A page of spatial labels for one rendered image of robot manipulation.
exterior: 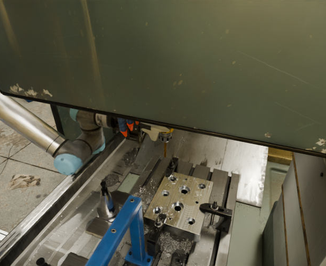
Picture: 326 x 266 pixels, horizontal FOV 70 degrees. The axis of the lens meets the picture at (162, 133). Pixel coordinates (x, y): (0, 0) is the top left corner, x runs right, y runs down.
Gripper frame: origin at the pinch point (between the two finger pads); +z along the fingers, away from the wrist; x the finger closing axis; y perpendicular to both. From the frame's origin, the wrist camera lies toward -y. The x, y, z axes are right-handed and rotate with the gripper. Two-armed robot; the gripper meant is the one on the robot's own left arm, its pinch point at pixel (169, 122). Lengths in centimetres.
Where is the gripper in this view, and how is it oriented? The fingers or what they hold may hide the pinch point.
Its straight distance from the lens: 72.0
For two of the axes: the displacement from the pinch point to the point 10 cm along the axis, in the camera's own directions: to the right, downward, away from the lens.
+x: -3.5, 5.1, -7.9
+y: 0.0, 8.4, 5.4
